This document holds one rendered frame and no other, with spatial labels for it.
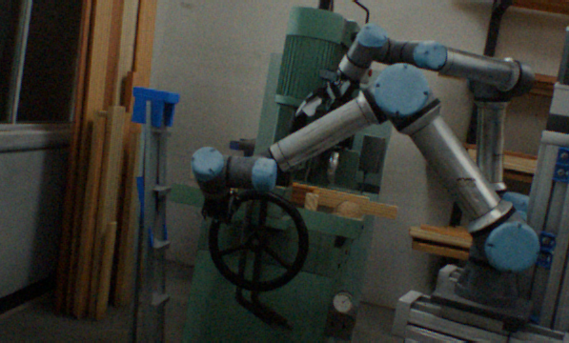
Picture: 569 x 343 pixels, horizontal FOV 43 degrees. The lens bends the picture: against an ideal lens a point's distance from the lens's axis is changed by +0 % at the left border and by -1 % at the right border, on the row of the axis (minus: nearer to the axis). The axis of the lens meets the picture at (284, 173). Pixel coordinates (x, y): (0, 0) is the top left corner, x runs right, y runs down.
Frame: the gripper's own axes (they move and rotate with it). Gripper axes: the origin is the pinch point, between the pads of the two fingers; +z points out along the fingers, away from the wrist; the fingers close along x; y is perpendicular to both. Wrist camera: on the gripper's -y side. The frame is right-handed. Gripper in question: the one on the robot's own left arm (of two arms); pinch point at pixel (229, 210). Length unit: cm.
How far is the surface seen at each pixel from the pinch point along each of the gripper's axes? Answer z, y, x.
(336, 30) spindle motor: 3, -67, 16
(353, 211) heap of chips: 20.6, -15.4, 31.6
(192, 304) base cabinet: 38.2, 19.2, -12.3
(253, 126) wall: 228, -145, -58
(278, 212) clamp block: 12.2, -6.8, 11.3
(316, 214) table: 20.4, -11.8, 21.3
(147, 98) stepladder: 70, -67, -65
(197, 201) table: 22.0, -8.9, -16.0
